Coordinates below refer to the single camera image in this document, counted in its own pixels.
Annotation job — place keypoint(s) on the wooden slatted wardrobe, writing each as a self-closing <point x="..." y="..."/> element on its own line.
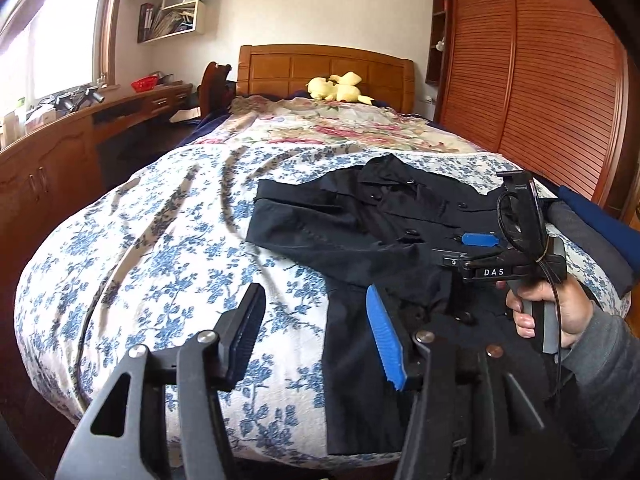
<point x="530" y="75"/>

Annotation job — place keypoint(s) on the person's right forearm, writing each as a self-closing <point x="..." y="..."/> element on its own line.
<point x="605" y="375"/>

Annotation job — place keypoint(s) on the pink floral quilt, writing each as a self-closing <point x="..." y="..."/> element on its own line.
<point x="340" y="127"/>

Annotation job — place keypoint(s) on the wooden niche shelf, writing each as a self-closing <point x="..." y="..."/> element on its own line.
<point x="437" y="35"/>

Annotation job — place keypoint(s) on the folded grey cloth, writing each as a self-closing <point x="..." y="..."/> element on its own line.
<point x="590" y="245"/>

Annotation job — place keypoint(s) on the white wall shelf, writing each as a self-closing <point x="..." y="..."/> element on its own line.
<point x="175" y="10"/>

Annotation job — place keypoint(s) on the wooden desk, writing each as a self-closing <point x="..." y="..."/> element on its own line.
<point x="55" y="160"/>

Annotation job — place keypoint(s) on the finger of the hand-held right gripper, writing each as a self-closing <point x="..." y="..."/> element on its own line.
<point x="479" y="240"/>
<point x="450" y="257"/>

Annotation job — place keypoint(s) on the wooden chair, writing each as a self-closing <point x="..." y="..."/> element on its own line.
<point x="215" y="85"/>

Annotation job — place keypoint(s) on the yellow plush toy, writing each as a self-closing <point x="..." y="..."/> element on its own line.
<point x="332" y="89"/>

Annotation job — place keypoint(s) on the wooden bed headboard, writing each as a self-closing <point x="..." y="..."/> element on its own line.
<point x="280" y="70"/>

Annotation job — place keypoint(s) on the black shirt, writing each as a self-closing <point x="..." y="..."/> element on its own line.
<point x="360" y="220"/>

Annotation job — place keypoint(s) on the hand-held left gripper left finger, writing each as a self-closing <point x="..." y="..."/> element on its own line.
<point x="246" y="332"/>

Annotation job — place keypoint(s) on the red basket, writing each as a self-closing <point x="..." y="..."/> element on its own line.
<point x="145" y="83"/>

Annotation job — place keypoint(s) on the window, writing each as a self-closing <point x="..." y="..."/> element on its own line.
<point x="50" y="35"/>

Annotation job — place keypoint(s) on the person's right hand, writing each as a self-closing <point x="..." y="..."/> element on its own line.
<point x="574" y="310"/>

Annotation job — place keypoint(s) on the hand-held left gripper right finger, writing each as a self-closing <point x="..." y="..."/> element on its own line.
<point x="384" y="335"/>

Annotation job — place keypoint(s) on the blue floral bed blanket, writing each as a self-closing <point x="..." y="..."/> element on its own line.
<point x="165" y="260"/>

